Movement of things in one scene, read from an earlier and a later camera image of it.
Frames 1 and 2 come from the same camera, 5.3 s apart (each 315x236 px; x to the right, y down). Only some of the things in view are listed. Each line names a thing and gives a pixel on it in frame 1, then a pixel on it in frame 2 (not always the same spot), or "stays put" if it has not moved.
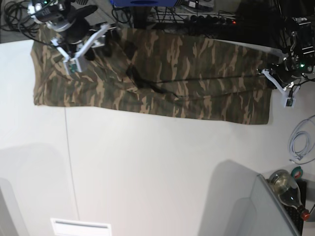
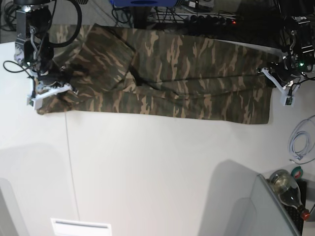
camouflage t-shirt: (178, 76) stays put
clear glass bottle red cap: (288, 191) stays put
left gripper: (77, 30) → (60, 74)
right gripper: (282, 74) stays put
